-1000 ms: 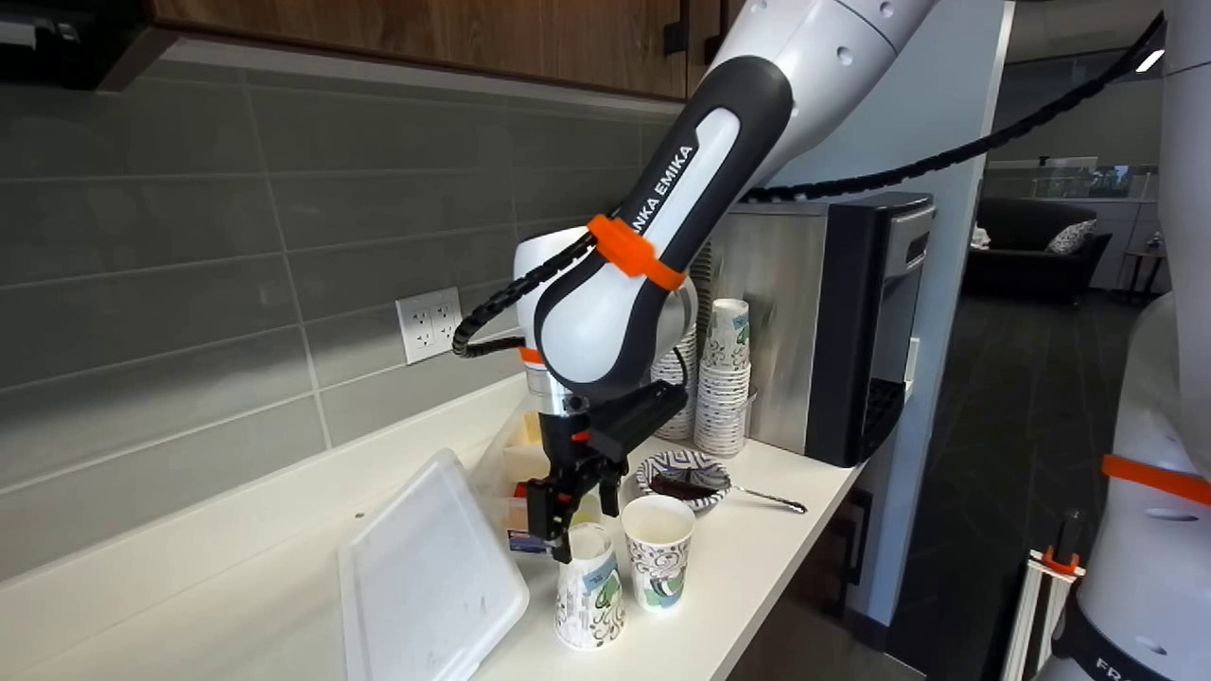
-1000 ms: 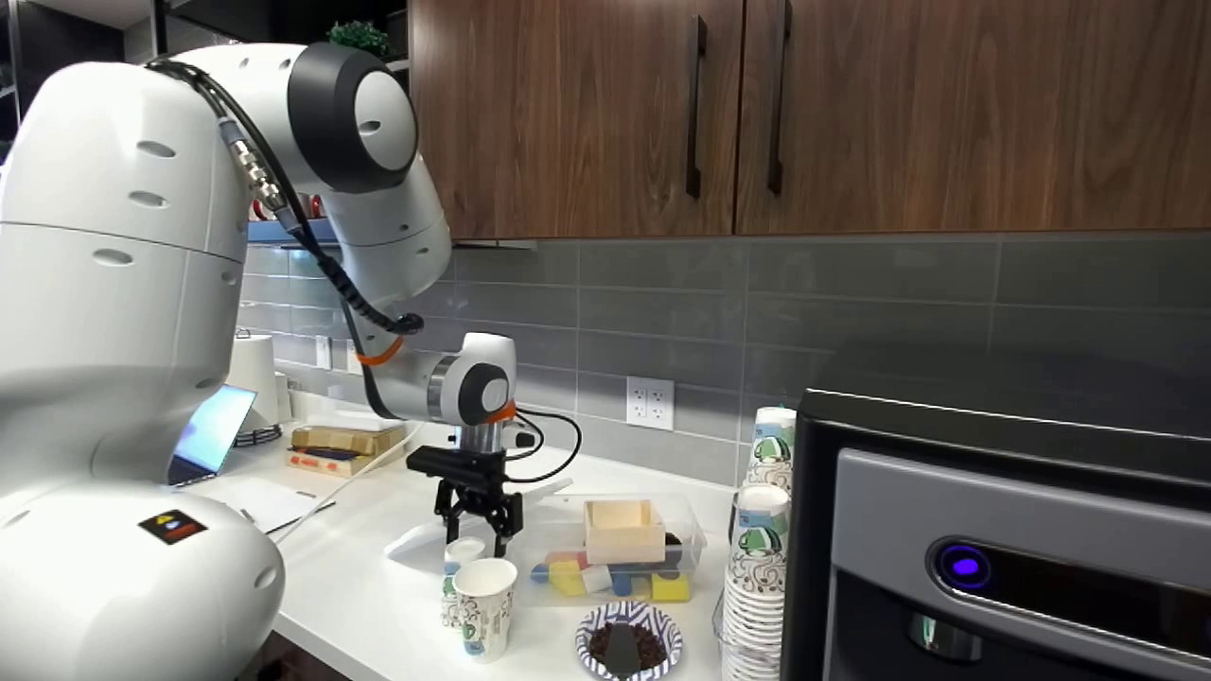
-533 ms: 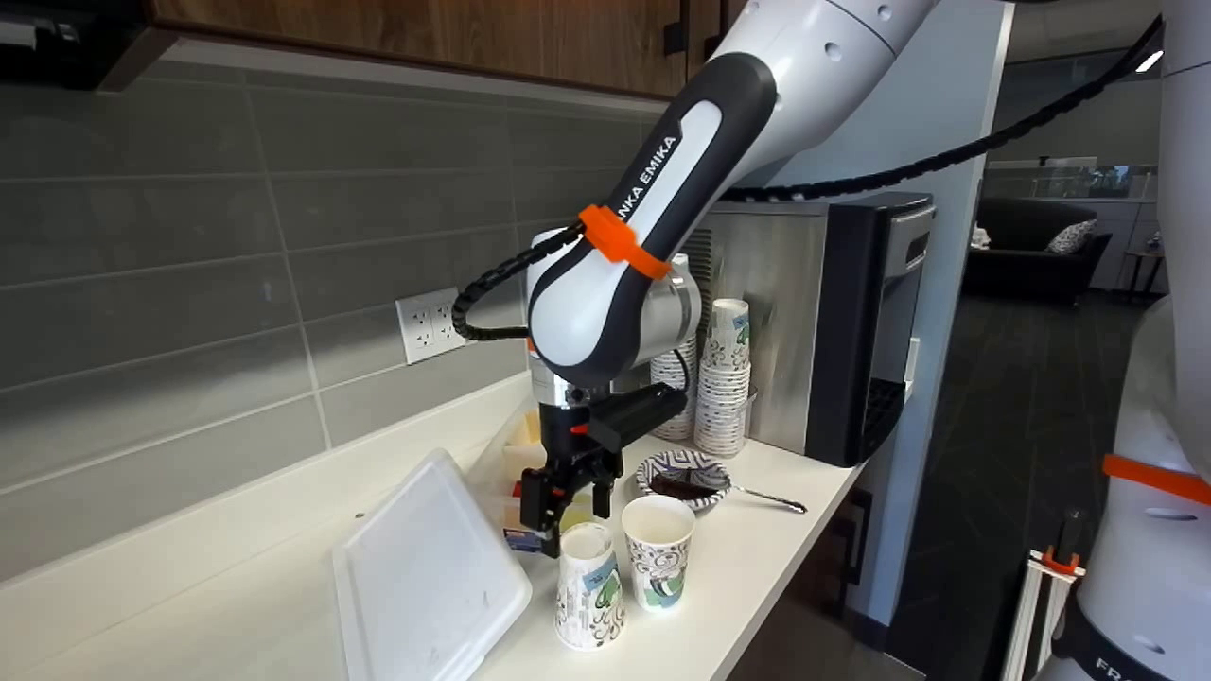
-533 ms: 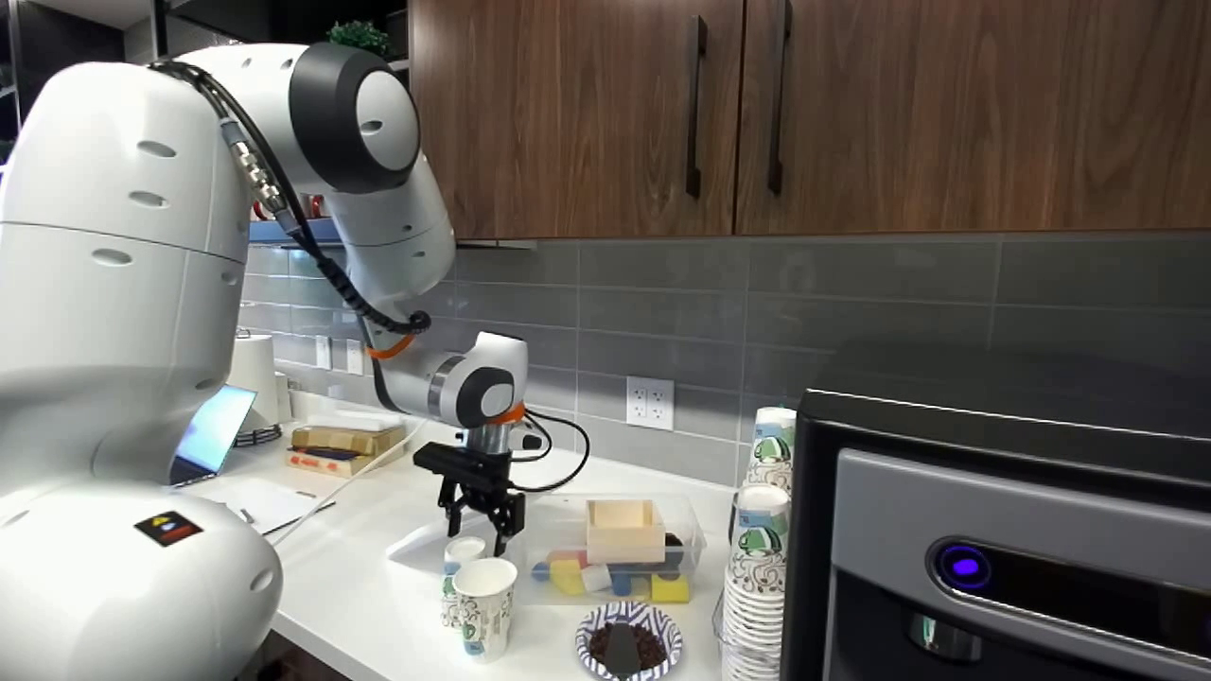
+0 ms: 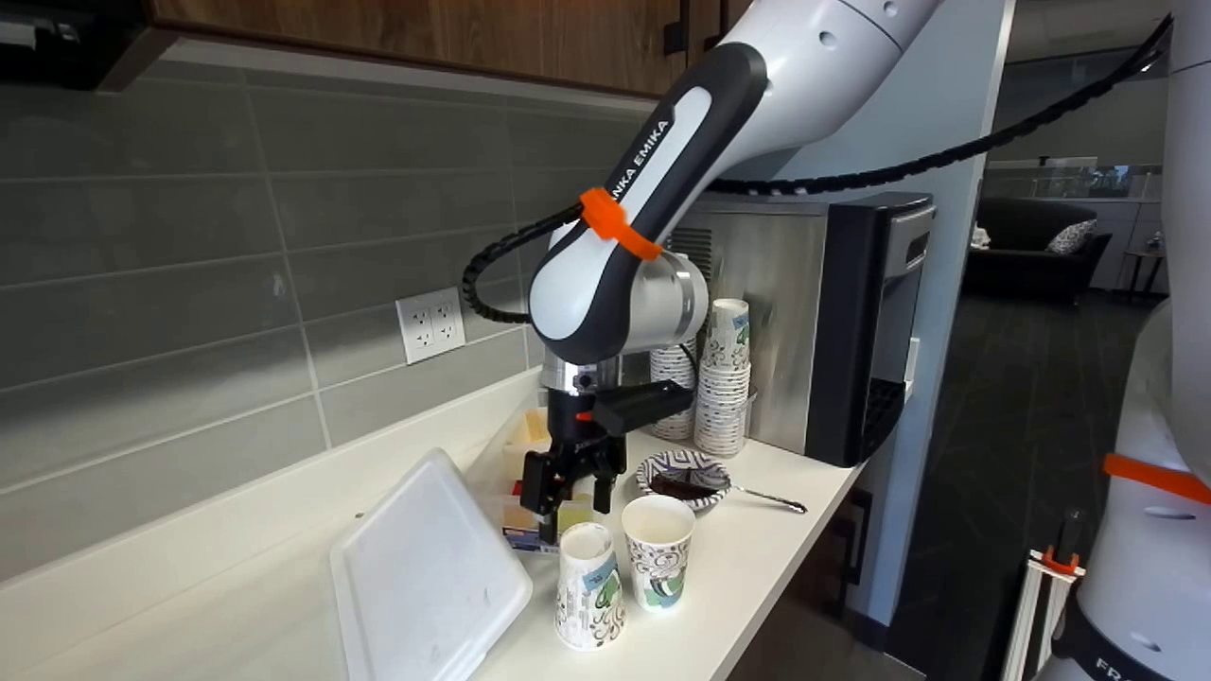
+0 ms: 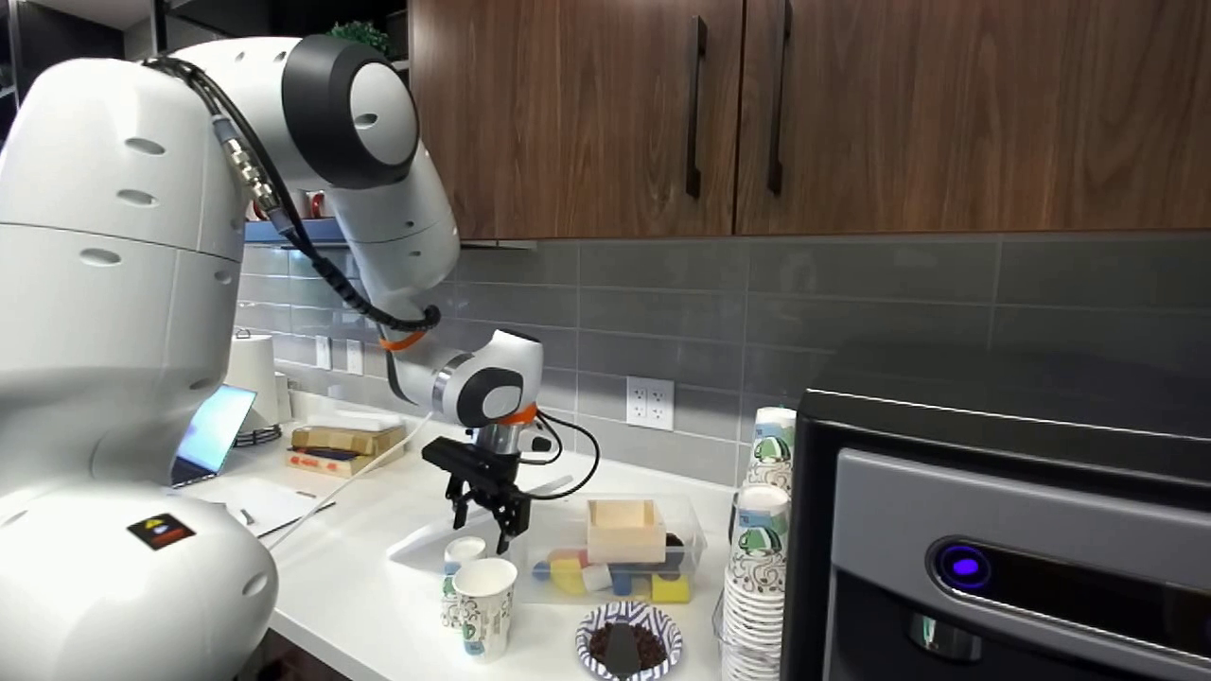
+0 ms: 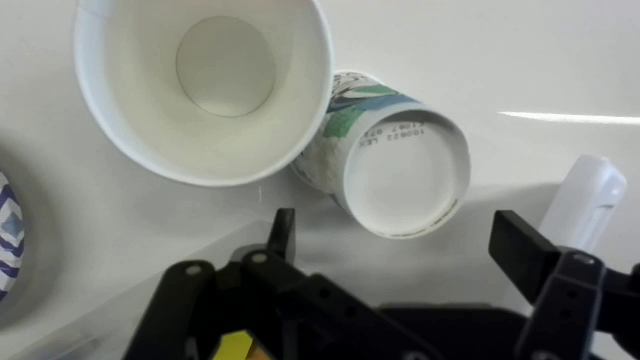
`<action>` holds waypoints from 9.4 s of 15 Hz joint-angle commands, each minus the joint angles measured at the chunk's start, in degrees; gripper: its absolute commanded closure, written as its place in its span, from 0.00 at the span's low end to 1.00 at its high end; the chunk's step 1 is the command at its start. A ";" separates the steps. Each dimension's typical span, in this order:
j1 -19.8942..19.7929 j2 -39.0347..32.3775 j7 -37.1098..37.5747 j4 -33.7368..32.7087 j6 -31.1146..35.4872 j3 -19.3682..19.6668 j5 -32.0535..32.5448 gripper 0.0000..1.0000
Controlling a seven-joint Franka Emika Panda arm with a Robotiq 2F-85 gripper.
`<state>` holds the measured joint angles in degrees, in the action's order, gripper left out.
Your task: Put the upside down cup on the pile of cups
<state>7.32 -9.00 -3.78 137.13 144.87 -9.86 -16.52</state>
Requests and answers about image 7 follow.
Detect blue patterned paper bowl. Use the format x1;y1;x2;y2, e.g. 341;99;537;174
0;171;27;305

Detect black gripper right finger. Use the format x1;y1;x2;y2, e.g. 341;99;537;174
488;209;640;360

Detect yellow packet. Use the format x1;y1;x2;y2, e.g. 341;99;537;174
212;330;255;360

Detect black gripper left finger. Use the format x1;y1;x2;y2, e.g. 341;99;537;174
122;209;377;360

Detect clear plastic cup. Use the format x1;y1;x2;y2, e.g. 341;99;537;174
537;155;630;257

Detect patterned paper cup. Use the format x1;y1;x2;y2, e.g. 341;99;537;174
72;0;335;188
289;69;474;243

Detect upright patterned paper cup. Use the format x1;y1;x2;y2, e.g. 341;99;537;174
72;0;335;188

